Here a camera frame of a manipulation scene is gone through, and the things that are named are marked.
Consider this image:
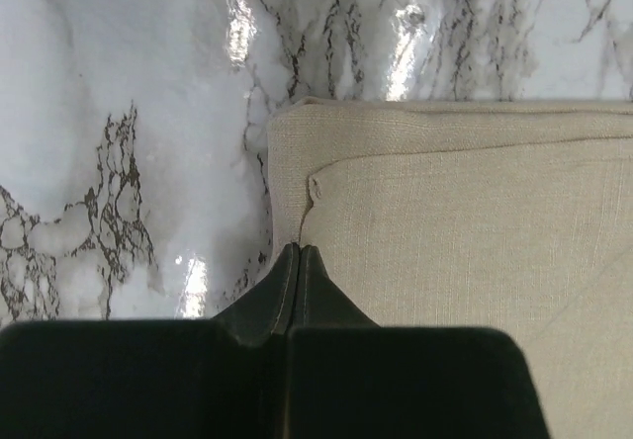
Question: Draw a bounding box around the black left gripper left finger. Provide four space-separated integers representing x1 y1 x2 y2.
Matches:
1 244 300 438

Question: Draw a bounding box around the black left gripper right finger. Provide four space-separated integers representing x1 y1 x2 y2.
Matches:
280 246 549 438

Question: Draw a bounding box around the beige linen napkin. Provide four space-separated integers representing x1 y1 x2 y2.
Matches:
267 99 632 438

